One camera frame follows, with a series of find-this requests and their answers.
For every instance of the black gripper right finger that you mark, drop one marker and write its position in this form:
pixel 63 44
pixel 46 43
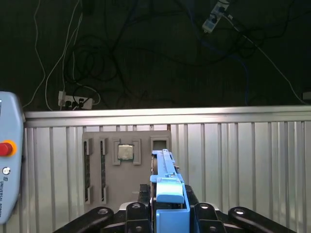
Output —
pixel 206 218

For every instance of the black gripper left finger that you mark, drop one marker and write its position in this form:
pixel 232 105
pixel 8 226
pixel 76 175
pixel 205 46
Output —
pixel 136 218

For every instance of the hard disk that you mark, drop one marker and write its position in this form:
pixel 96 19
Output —
pixel 170 191

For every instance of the grey parts rack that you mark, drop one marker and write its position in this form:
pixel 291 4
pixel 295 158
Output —
pixel 143 174

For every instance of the green RAM stick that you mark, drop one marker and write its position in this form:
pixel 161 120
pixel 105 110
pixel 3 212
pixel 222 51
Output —
pixel 87 170
pixel 103 170

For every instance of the silver CPU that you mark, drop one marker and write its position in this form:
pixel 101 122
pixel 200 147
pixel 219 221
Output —
pixel 126 152

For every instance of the white power strip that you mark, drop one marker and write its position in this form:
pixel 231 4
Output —
pixel 210 24
pixel 90 103

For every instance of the pale blue teach pendant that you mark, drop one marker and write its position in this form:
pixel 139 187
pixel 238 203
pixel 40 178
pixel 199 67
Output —
pixel 11 121

